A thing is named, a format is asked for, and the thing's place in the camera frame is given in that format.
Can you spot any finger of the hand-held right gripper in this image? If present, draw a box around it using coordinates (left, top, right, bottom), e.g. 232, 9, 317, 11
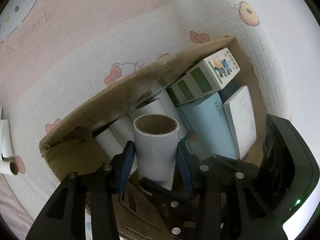
200, 154, 260, 178
139, 177, 200, 240

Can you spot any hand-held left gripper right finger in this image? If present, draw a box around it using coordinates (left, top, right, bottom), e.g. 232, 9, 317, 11
176, 141, 288, 240

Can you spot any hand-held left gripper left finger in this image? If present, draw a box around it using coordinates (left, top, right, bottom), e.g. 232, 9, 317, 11
25, 140, 136, 240

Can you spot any white paper tube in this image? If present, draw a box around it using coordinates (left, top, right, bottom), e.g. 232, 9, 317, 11
95, 130, 123, 160
133, 114, 181, 190
109, 119, 137, 155
128, 99, 167, 120
150, 90, 187, 138

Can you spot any brown cardboard box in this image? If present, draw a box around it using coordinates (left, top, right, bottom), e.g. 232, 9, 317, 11
39, 36, 267, 240

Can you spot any pile of white rolls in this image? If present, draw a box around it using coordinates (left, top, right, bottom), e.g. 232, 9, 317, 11
0, 106, 20, 176

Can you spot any white flat box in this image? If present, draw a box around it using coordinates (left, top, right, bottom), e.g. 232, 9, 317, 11
223, 85, 257, 160

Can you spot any light blue box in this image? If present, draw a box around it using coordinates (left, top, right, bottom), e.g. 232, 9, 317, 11
176, 92, 238, 160

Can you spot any small green white box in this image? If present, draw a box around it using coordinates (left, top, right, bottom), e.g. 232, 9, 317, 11
166, 77, 200, 105

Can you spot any white green cartoon box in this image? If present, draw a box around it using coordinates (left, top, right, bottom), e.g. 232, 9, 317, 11
186, 47, 241, 97

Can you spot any pink floral quilt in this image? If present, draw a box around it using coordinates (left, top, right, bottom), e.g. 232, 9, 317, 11
0, 172, 33, 220

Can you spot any pink cartoon printed blanket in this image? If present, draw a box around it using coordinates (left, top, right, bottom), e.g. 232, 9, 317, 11
0, 0, 320, 240

